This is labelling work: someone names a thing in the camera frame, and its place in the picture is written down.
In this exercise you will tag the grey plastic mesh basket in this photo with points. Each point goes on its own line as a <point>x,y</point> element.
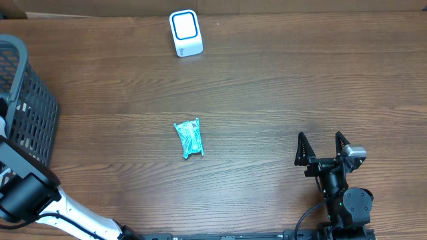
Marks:
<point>33,111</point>

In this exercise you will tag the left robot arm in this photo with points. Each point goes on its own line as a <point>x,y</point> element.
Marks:
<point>34,195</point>

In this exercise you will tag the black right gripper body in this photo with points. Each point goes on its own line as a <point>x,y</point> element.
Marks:
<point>318,166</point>

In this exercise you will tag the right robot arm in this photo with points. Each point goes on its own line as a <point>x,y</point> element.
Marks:
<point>348,208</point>

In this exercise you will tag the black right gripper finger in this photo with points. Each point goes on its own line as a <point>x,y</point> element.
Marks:
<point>304,154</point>
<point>342,144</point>

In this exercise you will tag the brown cardboard backdrop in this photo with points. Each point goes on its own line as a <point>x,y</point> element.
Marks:
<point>22,9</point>

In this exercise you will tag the teal crinkled snack packet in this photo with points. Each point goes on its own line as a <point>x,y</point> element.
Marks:
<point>190,136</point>

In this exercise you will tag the white barcode scanner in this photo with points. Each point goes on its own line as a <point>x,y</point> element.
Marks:
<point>186,33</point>

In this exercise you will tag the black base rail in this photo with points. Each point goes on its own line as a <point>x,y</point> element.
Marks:
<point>287,234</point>

